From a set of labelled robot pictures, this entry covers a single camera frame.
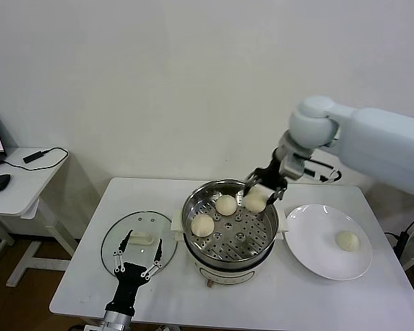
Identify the white side desk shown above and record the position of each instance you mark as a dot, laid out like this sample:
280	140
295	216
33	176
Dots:
27	186

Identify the white round plate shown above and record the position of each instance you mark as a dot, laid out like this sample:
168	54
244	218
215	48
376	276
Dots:
314	224

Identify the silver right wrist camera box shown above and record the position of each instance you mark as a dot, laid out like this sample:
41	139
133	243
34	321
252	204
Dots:
293	169

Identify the white steamed baozi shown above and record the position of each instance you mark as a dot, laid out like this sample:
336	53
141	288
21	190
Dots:
255	203
226	204
347	240
203	225

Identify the stainless steel steamer basket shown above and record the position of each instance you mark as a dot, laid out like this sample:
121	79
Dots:
262	234

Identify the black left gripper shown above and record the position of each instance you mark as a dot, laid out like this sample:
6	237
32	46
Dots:
129	277

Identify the black rectangular adapter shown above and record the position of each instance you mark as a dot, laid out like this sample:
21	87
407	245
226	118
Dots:
32	157

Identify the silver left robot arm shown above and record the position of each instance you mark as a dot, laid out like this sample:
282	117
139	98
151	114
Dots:
117	322

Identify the white metal frame stand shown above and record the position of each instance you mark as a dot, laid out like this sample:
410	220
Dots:
408	262

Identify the steel steamer pot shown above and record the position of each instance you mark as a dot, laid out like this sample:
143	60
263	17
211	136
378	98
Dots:
227	274

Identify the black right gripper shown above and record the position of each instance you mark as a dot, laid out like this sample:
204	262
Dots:
270	177

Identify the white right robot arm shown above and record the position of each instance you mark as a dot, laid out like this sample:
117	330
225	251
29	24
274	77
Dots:
383	145

